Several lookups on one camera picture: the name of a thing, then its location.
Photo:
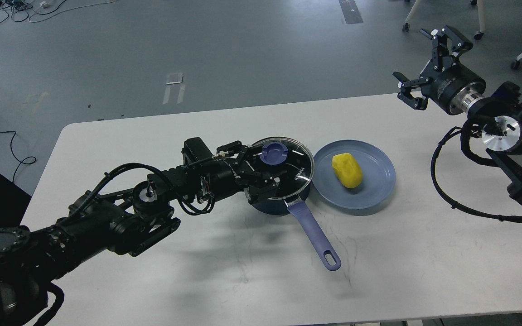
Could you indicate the white chair legs with casters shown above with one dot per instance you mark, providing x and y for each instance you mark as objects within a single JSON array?
[{"x": 422, "y": 13}]

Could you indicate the grey floor tape strip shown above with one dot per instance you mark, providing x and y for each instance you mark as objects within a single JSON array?
[{"x": 350, "y": 11}]

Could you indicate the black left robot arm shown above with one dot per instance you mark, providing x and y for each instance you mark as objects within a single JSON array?
[{"x": 128, "y": 212}]

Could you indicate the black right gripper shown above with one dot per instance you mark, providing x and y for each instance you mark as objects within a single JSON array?
[{"x": 443, "y": 77}]

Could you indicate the dark blue saucepan purple handle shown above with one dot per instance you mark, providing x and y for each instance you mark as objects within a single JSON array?
[{"x": 298, "y": 208}]

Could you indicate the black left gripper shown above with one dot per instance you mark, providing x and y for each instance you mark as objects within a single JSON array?
[{"x": 224, "y": 181}]

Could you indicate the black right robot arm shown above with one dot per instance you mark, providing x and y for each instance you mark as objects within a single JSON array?
[{"x": 492, "y": 133}]

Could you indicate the blue plate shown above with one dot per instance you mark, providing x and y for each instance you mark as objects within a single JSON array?
[{"x": 378, "y": 177}]

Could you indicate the white floor tape piece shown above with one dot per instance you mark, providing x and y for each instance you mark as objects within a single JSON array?
[{"x": 174, "y": 81}]

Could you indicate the glass pot lid blue knob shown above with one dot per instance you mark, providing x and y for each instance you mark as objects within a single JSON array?
[{"x": 292, "y": 155}]

